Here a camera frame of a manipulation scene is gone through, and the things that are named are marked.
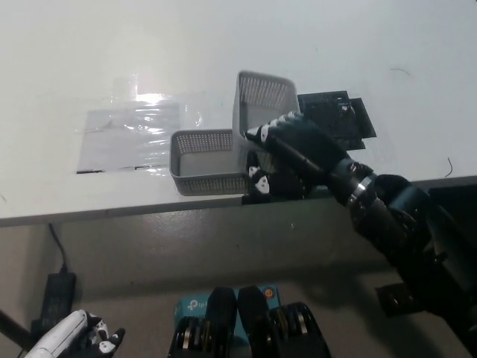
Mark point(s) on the black and white right hand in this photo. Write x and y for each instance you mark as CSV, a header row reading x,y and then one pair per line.
x,y
309,145

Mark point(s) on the white and black left hand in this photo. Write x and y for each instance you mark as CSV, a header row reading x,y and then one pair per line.
x,y
63,333

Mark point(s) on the grey perforated plastic basket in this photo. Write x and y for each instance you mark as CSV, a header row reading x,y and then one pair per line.
x,y
208,186
261,89

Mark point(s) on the teal router box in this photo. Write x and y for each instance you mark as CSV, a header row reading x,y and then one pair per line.
x,y
192,306

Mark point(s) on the black power adapter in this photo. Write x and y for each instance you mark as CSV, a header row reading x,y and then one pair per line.
x,y
57,298

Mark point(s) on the black marker mat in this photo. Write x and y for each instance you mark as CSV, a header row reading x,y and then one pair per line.
x,y
328,112

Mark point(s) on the black metal bar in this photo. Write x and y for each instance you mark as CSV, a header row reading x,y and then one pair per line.
x,y
13,328

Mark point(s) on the black floor socket plate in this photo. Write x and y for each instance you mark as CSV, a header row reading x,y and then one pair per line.
x,y
391,300

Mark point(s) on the clear plastic sheet over paper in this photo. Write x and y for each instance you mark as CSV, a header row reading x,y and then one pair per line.
x,y
130,138

